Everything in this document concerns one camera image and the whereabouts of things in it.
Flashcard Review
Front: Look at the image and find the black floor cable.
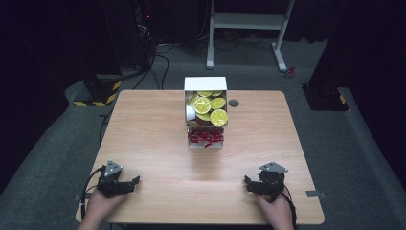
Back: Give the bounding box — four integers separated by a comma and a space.
132, 52, 170, 91

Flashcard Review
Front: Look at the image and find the hand-held gripper black cable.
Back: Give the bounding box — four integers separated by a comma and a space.
281, 185, 299, 230
79, 165, 107, 221

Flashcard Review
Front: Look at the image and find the dark equipment rack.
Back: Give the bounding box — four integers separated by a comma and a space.
133, 0, 158, 70

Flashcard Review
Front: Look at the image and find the grey tape strip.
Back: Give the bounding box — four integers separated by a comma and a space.
74, 192, 94, 203
305, 190, 327, 199

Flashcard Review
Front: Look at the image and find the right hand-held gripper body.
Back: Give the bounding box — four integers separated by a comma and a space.
258, 161, 289, 203

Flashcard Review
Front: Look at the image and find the left hand-held gripper black cable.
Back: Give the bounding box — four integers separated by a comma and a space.
79, 165, 107, 221

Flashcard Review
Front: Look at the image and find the white metal stand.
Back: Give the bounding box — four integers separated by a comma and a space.
206, 0, 297, 73

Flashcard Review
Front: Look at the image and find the person's left hand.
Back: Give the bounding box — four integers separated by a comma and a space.
83, 188, 129, 225

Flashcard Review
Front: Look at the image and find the person's right hand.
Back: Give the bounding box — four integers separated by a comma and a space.
255, 188, 295, 230

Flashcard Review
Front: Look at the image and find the white capsule cup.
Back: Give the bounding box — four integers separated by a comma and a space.
185, 104, 196, 122

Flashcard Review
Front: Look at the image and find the white and clear dispenser box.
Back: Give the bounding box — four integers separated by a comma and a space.
183, 76, 229, 150

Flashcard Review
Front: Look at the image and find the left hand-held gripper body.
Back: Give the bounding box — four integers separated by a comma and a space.
96, 159, 128, 198

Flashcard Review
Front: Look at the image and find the right hand-held gripper black cable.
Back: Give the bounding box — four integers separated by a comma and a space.
281, 185, 299, 230

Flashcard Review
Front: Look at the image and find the pile of red packets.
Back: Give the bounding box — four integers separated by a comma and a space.
187, 127, 225, 149

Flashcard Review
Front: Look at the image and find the black yellow striped stand base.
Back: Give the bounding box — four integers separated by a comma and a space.
73, 74, 123, 108

